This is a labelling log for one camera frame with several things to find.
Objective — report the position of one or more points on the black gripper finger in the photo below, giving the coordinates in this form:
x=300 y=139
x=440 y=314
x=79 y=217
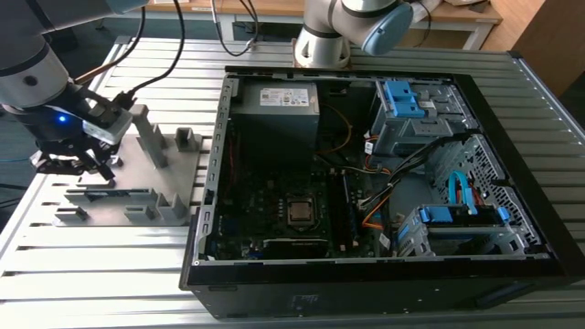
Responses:
x=55 y=164
x=103 y=168

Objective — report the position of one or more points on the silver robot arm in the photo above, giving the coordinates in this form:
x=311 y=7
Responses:
x=320 y=20

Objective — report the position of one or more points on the black RAM slot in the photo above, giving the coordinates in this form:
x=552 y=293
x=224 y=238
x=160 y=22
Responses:
x=336 y=212

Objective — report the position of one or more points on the grey parts rack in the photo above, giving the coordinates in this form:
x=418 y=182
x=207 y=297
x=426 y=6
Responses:
x=128 y=171

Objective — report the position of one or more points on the dark green motherboard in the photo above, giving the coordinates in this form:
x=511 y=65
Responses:
x=256 y=205

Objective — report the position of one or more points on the grey power supply unit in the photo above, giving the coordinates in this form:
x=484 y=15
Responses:
x=274 y=130

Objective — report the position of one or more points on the silver CPU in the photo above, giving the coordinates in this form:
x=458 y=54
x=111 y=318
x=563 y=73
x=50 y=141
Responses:
x=302 y=209

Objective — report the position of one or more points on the black graphics card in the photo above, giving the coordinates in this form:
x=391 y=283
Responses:
x=298 y=247

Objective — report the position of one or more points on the black open PC case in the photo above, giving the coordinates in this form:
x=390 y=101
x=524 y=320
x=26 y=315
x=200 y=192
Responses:
x=366 y=284

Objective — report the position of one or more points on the blue plastic drive latch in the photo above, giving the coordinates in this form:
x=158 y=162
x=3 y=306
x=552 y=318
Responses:
x=403 y=96

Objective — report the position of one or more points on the grey metal disk bay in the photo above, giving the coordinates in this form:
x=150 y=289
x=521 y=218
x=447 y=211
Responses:
x=411 y=240

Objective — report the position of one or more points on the grey metal drive cage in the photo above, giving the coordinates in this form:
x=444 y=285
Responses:
x=426 y=132

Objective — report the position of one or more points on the blue disk carrier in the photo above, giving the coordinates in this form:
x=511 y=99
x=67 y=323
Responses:
x=436 y=216

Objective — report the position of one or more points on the brown wooden cabinet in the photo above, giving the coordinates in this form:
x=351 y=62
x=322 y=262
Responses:
x=548 y=41

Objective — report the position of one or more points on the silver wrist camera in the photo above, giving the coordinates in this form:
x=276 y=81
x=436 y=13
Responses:
x=112 y=130

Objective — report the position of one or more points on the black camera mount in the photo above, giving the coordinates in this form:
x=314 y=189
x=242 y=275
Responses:
x=103 y=111

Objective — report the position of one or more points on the wooden desk with white frame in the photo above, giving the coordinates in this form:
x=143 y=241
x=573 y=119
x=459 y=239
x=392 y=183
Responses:
x=458 y=15

